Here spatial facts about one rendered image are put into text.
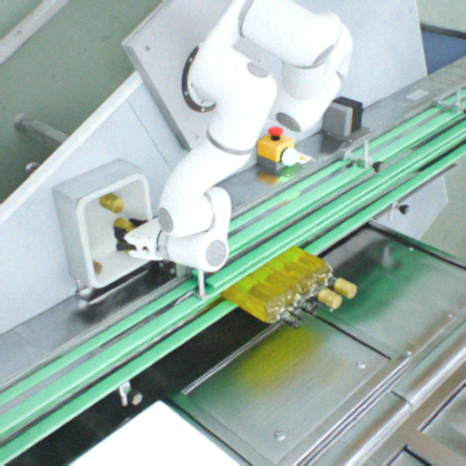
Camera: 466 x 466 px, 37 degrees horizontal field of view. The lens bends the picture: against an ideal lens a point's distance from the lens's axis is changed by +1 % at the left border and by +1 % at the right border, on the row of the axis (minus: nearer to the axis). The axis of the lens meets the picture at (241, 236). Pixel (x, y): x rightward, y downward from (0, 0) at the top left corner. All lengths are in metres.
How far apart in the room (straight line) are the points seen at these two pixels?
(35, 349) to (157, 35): 0.68
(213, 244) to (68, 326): 0.41
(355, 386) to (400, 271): 0.51
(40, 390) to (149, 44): 0.71
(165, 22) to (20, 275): 0.59
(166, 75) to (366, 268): 0.84
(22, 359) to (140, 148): 0.51
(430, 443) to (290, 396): 0.30
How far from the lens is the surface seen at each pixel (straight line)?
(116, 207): 1.49
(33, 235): 1.48
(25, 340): 1.51
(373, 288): 1.94
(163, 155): 1.61
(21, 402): 1.41
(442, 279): 2.00
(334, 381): 1.61
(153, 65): 1.48
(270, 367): 1.64
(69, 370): 1.45
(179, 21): 1.51
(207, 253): 1.25
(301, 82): 1.28
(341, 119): 1.98
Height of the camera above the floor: 1.89
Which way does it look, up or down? 36 degrees down
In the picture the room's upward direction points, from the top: 118 degrees clockwise
